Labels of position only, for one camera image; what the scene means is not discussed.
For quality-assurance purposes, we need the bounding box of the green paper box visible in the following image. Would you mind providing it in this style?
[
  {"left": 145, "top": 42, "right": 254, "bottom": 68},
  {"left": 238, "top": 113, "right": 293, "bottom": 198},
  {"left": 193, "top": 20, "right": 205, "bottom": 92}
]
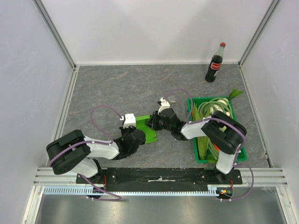
[{"left": 136, "top": 115, "right": 157, "bottom": 144}]

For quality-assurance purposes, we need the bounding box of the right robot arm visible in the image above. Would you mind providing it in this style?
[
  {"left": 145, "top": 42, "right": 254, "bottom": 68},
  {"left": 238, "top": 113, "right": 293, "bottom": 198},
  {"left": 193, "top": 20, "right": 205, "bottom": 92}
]
[{"left": 147, "top": 108, "right": 247, "bottom": 184}]

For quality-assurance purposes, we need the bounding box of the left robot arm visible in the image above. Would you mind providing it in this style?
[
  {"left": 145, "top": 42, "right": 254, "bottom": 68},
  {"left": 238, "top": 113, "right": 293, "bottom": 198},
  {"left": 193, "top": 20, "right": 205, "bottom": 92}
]
[{"left": 46, "top": 127, "right": 146, "bottom": 183}]

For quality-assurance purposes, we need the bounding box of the green long beans bundle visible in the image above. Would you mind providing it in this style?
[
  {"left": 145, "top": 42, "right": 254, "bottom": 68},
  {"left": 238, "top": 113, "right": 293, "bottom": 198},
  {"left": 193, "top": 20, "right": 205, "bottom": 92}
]
[{"left": 198, "top": 98, "right": 233, "bottom": 162}]

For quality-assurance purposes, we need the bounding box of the cola glass bottle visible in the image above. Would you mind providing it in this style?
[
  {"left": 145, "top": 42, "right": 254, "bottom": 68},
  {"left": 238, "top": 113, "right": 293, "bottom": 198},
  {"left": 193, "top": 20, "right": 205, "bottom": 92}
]
[{"left": 205, "top": 42, "right": 226, "bottom": 83}]

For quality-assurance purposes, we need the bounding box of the green plastic tray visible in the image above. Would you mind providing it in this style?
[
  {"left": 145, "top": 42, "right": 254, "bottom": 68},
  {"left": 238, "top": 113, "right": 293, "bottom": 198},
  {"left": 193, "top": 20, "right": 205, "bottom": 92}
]
[{"left": 186, "top": 96, "right": 248, "bottom": 164}]

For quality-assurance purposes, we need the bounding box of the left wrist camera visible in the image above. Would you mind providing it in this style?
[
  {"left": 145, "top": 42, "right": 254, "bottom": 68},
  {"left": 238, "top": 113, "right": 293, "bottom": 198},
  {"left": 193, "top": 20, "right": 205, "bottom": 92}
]
[{"left": 120, "top": 113, "right": 136, "bottom": 128}]

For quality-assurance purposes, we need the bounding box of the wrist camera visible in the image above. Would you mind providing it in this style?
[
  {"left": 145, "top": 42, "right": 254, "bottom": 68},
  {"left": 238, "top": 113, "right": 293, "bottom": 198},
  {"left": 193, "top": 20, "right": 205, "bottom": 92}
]
[
  {"left": 120, "top": 113, "right": 136, "bottom": 128},
  {"left": 157, "top": 97, "right": 170, "bottom": 114}
]

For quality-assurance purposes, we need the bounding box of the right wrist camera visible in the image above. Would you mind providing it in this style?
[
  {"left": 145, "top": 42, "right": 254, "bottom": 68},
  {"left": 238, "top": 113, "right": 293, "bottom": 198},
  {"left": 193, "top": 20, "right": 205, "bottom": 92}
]
[{"left": 157, "top": 97, "right": 170, "bottom": 114}]

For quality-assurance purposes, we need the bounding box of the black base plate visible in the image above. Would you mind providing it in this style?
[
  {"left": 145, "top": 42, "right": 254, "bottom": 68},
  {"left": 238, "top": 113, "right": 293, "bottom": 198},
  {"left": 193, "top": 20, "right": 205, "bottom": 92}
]
[{"left": 90, "top": 168, "right": 242, "bottom": 192}]

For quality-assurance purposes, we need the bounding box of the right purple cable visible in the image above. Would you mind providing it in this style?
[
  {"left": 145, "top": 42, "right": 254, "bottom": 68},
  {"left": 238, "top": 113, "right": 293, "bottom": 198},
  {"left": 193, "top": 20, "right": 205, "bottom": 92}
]
[{"left": 163, "top": 89, "right": 255, "bottom": 201}]

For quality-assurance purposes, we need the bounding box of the grey cable duct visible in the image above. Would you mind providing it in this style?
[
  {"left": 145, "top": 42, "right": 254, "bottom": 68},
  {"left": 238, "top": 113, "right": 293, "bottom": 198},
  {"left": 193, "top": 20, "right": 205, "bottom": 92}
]
[{"left": 43, "top": 186, "right": 219, "bottom": 196}]

